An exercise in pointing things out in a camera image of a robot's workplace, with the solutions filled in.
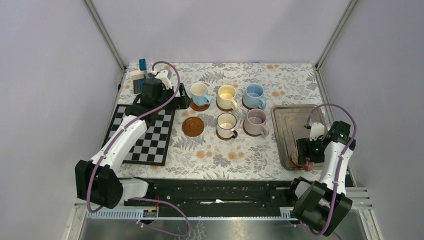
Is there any light blue faceted mug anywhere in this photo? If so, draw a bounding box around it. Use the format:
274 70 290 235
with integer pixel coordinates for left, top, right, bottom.
190 82 212 107

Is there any pink patterned mug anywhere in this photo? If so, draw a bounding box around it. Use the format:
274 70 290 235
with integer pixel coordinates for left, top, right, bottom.
290 150 314 172

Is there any brown wooden coaster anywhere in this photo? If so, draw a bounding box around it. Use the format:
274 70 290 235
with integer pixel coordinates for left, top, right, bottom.
216 101 234 113
182 117 205 137
241 100 260 110
242 121 262 137
189 98 210 112

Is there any metal tray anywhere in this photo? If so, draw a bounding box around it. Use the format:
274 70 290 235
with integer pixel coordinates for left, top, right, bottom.
270 104 315 171

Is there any cream yellow mug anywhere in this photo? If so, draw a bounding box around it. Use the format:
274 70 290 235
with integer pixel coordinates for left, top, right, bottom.
216 84 239 112

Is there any white mug black rim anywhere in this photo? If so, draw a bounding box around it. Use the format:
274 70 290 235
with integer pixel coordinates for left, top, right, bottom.
216 112 238 139

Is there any dark walnut coaster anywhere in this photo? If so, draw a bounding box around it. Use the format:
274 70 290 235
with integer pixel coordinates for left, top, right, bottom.
215 131 234 141

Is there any lilac mug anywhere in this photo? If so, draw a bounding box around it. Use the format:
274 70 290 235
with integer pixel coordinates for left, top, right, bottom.
244 109 270 137

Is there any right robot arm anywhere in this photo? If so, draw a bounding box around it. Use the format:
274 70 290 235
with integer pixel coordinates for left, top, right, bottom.
286 121 356 237

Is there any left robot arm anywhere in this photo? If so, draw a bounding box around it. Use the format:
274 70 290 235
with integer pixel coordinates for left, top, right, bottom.
75 77 191 213

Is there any blue grey block toy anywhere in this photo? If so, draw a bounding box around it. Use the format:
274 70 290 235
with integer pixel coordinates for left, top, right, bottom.
130 58 149 95

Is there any black white chessboard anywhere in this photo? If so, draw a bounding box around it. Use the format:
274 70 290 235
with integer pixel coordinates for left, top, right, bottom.
123 110 175 166

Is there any floral tablecloth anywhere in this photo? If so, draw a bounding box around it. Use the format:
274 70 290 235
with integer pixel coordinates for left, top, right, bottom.
116 62 322 181

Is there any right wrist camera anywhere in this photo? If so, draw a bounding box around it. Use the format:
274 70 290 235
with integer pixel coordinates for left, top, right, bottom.
304 122 326 141

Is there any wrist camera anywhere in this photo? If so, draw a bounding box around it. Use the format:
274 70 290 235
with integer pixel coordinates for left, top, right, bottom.
151 69 172 90
304 122 326 141

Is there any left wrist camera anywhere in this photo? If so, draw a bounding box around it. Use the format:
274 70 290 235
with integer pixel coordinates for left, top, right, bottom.
151 69 172 90

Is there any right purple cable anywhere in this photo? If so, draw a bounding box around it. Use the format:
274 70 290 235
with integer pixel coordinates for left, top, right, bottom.
298 103 358 240

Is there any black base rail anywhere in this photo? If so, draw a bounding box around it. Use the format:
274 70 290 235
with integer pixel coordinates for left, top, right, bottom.
90 177 355 218

